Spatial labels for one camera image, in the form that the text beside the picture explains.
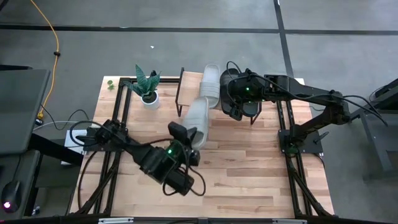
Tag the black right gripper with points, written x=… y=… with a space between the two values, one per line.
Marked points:
x=248 y=88

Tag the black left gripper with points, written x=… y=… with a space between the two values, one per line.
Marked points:
x=189 y=157

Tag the grey rubber slide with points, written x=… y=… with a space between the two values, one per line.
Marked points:
x=197 y=115
x=210 y=84

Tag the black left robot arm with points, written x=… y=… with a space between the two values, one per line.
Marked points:
x=149 y=158

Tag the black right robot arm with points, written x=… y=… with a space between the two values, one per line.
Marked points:
x=311 y=93

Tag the snake plant in white pot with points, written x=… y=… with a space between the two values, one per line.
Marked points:
x=150 y=101

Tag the small green plant sprig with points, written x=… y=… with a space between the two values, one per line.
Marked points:
x=110 y=84

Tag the white box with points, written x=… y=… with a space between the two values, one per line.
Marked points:
x=73 y=141

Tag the black beam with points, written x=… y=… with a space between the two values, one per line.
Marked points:
x=56 y=149

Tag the grey metal stand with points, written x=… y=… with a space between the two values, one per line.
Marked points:
x=377 y=146

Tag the black computer mouse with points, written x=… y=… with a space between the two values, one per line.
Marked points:
x=11 y=194

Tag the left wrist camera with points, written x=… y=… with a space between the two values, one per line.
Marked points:
x=177 y=133

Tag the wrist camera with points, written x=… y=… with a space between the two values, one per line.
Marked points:
x=236 y=113
x=177 y=133

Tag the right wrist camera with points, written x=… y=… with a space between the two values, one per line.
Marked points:
x=236 y=113

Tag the wooden shelf with black frame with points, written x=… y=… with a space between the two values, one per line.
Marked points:
x=189 y=90

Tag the black aluminium rig frame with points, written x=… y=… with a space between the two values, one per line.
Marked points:
x=124 y=81

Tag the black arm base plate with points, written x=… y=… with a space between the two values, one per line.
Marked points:
x=93 y=148
x=314 y=146

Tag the white bracket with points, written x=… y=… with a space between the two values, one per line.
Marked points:
x=289 y=221
x=115 y=221

